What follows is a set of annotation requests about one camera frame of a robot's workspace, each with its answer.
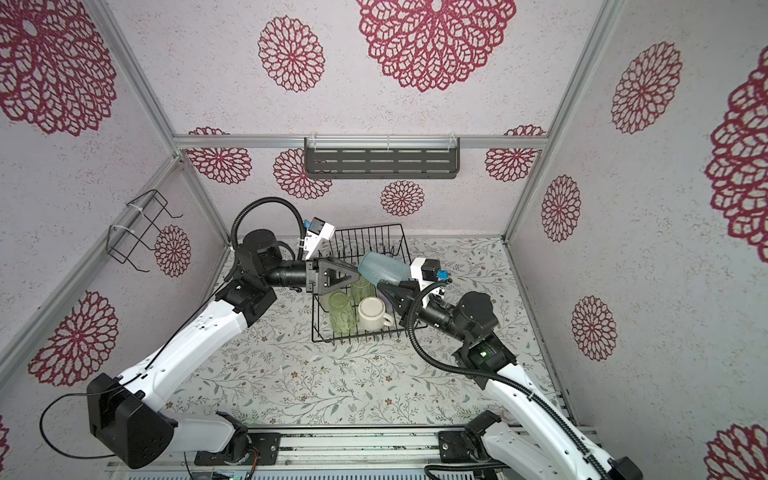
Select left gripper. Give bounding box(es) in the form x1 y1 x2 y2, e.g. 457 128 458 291
265 259 363 296

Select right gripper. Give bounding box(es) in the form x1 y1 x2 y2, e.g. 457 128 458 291
383 282 473 351

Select red and white mug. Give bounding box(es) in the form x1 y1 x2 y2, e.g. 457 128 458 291
357 297 396 332

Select teal plastic cup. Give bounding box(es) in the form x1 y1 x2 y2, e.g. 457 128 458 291
358 251 411 286

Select green glass mug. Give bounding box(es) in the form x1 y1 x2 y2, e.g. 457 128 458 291
349 276 377 305

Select light green glass cup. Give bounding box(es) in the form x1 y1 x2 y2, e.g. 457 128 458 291
328 291 357 336

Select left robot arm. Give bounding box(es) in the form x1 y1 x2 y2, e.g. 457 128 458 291
87 219 359 469

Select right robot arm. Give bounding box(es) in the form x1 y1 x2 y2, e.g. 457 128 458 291
377 281 643 479

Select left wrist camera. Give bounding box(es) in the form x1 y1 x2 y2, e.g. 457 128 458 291
300 217 336 260

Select black wire dish rack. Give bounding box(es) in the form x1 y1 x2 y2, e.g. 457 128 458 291
311 223 412 344

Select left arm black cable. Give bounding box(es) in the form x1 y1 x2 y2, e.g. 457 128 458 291
38 196 307 462

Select grey wall shelf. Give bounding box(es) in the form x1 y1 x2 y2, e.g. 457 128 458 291
303 137 461 180

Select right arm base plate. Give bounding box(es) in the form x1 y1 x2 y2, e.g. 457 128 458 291
438 430 479 464

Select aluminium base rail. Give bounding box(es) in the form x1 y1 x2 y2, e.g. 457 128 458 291
105 425 611 480

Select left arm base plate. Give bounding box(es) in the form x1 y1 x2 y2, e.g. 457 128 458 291
193 432 282 466

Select black wire wall holder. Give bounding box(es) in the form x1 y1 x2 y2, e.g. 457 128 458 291
104 189 183 273

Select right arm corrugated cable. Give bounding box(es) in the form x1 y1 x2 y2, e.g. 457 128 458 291
405 279 613 480

